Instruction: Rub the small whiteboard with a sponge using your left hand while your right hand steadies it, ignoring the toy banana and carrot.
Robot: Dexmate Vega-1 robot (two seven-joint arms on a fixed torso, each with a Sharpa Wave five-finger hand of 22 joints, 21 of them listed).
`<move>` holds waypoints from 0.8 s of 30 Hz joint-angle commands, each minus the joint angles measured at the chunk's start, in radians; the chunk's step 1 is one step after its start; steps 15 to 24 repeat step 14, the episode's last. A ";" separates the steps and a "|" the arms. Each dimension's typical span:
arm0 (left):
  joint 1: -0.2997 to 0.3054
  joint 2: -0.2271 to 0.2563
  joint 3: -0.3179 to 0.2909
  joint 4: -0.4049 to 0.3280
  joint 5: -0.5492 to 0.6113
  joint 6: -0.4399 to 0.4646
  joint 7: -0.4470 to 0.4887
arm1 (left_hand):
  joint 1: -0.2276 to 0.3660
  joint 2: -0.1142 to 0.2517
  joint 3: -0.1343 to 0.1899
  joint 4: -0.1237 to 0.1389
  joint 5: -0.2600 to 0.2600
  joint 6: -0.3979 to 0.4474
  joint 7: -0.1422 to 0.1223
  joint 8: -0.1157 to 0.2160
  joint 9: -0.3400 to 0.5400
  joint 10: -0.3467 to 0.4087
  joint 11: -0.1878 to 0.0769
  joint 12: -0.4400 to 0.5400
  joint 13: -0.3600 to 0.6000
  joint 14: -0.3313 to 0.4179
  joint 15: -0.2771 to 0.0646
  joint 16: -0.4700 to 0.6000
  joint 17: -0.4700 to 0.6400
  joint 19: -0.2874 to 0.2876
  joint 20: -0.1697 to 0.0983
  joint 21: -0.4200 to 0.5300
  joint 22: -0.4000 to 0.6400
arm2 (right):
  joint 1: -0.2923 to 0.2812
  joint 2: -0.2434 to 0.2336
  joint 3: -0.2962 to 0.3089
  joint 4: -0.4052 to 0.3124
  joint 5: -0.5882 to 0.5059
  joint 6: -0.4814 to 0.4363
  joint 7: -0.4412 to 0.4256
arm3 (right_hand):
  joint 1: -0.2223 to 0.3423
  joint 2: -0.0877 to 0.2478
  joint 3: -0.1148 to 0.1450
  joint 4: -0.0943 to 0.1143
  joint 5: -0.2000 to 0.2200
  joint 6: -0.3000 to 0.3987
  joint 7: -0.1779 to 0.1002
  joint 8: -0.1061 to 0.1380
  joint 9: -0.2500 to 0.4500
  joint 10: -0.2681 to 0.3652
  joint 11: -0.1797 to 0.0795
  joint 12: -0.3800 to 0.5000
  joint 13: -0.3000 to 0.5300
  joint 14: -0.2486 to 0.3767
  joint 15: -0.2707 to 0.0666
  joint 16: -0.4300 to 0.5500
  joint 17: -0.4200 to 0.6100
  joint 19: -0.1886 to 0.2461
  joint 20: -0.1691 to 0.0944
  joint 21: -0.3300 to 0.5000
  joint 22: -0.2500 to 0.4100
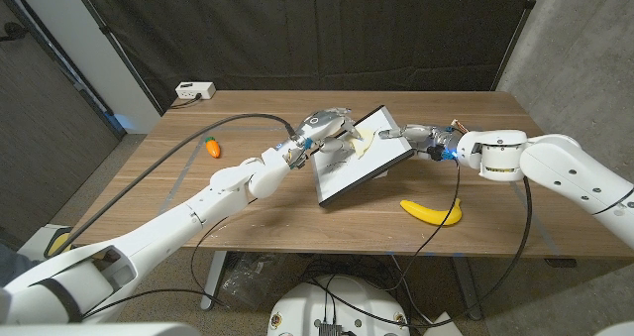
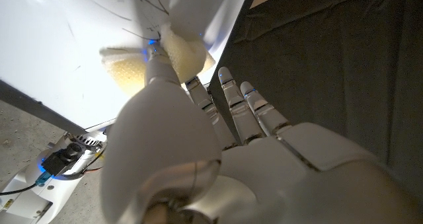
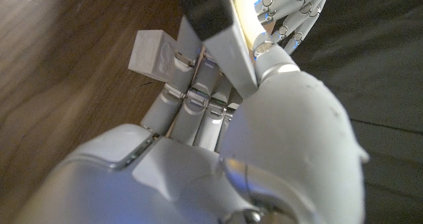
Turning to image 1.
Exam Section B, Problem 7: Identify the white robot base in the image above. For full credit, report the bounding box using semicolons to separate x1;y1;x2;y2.
266;275;411;336

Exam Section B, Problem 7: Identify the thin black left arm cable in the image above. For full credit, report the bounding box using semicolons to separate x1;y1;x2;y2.
81;197;259;320

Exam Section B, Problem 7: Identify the white power strip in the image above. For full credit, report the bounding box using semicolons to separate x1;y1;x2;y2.
174;81;217;101

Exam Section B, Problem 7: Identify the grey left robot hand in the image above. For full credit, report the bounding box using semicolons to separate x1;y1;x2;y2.
286;106;363;171

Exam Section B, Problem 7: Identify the yellow toy banana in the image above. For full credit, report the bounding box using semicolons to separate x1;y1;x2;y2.
399;197;463;227

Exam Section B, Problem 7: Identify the white table leg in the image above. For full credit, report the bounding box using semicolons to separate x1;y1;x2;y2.
200;250;229;311

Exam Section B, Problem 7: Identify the clear plastic bag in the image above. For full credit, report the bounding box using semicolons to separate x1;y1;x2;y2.
220;251;286;310

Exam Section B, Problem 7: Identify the black power strip cable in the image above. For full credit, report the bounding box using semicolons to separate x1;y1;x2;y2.
169;93;203;110

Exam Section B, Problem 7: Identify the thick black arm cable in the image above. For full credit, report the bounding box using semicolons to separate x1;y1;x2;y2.
296;175;533;330
52;112;300;256

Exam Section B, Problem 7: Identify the white robot torso edge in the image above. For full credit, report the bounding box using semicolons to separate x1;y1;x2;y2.
0;322;202;336

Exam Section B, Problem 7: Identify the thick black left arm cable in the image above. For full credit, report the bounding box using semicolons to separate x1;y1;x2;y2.
52;112;300;256

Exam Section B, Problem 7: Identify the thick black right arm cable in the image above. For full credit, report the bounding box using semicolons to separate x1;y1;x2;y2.
296;175;533;330

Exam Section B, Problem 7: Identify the backdrop stand pole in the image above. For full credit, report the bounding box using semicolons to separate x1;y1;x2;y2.
489;0;546;93
66;0;165;117

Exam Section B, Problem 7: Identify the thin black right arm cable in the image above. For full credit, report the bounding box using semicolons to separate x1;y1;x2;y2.
380;159;462;291

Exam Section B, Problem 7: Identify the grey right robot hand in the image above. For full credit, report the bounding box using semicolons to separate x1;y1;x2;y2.
378;123;465;162

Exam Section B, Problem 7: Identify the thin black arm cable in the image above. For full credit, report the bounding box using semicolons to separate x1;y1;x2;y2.
81;197;259;320
380;159;462;291

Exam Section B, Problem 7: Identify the pale yellow sponge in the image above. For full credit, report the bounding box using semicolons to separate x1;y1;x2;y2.
349;127;376;160

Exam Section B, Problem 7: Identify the white floor box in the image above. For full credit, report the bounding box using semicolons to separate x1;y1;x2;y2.
423;311;465;336

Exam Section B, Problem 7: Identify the black backdrop curtain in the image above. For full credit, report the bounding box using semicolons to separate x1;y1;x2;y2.
68;0;541;113

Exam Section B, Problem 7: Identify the white and yellow floor platform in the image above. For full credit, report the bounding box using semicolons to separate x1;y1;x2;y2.
17;223;75;263

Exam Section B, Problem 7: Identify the dark table foot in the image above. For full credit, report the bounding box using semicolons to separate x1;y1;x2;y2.
543;258;579;270

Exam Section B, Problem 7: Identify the small framed whiteboard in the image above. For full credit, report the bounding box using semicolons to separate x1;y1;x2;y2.
309;104;415;208

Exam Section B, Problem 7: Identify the grey table leg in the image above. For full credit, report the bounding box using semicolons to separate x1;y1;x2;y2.
450;256;484;321

